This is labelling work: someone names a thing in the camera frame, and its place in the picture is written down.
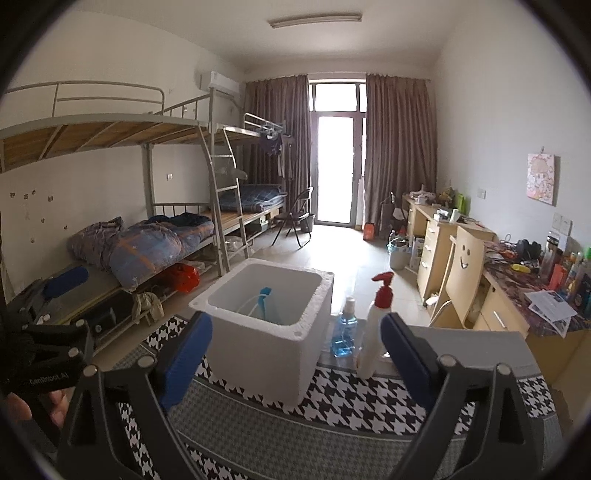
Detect red plastic bag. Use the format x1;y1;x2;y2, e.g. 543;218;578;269
166;263;200;294

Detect ceiling tube light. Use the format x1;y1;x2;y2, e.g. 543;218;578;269
269;10;363;29

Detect person's left hand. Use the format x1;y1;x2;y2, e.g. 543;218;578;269
4;388;72;430

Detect houndstooth tablecloth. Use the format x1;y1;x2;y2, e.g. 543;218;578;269
113;314;561;480

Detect wooden desk patterned cover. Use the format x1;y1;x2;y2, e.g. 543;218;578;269
480;240;591;384

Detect white bucket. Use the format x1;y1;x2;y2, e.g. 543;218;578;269
387;235;411;271

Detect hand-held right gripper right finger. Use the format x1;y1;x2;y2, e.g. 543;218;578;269
379;311;539;480

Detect light wooden desk with drawers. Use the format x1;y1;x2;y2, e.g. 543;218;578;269
402;193;497;301

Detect white air conditioner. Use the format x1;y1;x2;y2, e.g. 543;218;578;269
199;70;241;95

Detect metal bunk bed blue quilt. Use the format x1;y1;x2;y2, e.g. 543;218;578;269
210;112;296;250

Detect white foam box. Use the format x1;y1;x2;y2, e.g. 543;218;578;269
188;257;335;409

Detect brown curtain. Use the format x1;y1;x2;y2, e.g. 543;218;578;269
244;74;311;217
365;73;437;227

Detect brown tote bag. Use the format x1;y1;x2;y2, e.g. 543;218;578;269
381;193;407;240

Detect dark hanging clothes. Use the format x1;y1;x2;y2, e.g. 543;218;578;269
257;131;296;178

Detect metal bunk bed wooden slats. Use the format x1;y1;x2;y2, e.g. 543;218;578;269
0;80;218;333

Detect black folding chair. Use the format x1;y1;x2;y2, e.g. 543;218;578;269
271;187;315;249

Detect black headphones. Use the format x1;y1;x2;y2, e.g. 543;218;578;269
515;239;541;261

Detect white pump bottle red top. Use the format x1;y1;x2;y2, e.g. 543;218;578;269
355;271;395;380

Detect printed papers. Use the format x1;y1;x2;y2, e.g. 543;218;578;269
524;288;578;335

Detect clear water bottle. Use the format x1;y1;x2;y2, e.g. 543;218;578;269
540;235;559;278

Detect blue spray bottle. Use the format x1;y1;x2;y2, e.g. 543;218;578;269
331;296;358;358

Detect pink wall poster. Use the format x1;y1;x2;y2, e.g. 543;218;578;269
526;152;560;205

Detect blue folded quilt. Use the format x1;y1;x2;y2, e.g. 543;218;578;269
217;184;284;213

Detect metal bunk ladder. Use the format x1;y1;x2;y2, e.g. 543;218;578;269
210;127;254;273

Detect blue patterned duvet bundle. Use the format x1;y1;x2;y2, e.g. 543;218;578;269
68;213;215;291

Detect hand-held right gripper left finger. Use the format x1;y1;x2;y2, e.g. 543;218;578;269
58;311;214;480

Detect wooden chair smiley face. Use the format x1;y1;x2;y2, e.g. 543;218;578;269
429;225;485;329

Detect olive cloth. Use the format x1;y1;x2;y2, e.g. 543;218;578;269
131;291;164;320

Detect glass balcony door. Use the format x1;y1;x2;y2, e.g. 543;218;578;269
308;82;368;227

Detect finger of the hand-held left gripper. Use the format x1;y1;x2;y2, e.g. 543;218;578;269
21;320;95;367
18;268;89;324

